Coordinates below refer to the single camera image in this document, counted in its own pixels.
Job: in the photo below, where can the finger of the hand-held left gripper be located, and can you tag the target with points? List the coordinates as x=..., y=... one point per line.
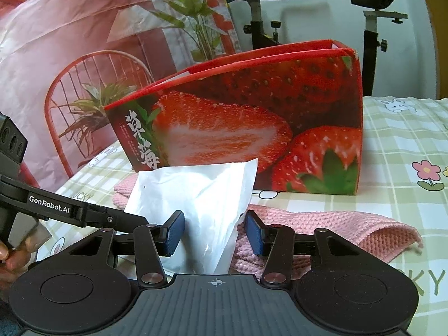
x=119, y=218

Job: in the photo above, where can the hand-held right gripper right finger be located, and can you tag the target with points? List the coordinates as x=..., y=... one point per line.
x=253, y=232

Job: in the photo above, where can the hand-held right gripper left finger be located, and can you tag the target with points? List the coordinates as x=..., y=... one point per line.
x=175, y=232

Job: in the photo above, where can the pink knitted cloth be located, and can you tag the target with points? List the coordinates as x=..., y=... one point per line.
x=332, y=225

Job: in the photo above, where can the red strawberry print box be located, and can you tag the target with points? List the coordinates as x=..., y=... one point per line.
x=245, y=129

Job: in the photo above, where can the person's left hand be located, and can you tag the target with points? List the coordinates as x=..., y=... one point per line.
x=19, y=262

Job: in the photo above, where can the green checked tablecloth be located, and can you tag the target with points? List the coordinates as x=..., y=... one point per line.
x=402, y=154

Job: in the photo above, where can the black exercise bike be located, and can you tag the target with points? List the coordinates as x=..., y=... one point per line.
x=371, y=24

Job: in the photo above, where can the wooden door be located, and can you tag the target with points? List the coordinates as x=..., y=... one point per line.
x=439, y=42

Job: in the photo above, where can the wall poster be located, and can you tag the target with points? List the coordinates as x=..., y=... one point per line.
x=70, y=42

